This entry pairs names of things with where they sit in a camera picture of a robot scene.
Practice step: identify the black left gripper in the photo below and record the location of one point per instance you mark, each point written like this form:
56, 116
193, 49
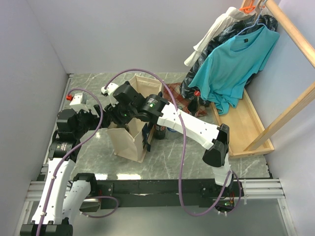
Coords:
94, 118

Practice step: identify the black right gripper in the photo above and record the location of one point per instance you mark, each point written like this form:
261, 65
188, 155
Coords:
114, 110

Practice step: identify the beige canvas tote bag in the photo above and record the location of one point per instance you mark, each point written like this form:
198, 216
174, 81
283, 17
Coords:
134, 144

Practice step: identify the cola bottle red cap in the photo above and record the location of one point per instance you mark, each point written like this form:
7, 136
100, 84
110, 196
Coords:
159, 132
193, 106
125, 126

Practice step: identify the Pocari bottle blue cap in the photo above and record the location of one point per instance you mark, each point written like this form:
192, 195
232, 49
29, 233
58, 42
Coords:
171, 130

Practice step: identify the cola bottle red cap front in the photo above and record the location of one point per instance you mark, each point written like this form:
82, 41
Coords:
193, 106

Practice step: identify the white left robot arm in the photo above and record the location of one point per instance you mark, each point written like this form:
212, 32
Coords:
59, 204

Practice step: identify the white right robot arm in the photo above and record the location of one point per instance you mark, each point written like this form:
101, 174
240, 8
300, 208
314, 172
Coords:
213, 138

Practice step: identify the red plaid folded cloth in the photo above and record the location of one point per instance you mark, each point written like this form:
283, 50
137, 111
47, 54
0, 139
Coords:
180, 101

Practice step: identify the turquoise t-shirt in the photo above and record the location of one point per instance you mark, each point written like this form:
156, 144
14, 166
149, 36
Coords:
224, 73

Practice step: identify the wooden clothes rack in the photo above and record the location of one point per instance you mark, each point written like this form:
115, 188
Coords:
283, 89

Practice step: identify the white garment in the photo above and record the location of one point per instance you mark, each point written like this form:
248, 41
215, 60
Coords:
226, 19

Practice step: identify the dark floral shirt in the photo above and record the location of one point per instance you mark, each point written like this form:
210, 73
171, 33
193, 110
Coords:
187, 92

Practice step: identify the light blue hanger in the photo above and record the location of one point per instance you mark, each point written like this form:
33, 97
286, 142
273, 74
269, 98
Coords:
256, 23

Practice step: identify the orange hanger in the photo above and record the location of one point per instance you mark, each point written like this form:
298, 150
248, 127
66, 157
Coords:
247, 6

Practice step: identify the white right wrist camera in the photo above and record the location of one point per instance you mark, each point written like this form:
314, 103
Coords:
109, 91

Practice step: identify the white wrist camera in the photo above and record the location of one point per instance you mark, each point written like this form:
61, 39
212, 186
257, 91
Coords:
78, 102
109, 91

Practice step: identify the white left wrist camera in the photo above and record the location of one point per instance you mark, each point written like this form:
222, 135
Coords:
78, 102

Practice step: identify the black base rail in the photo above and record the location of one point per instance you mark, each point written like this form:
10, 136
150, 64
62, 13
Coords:
159, 193

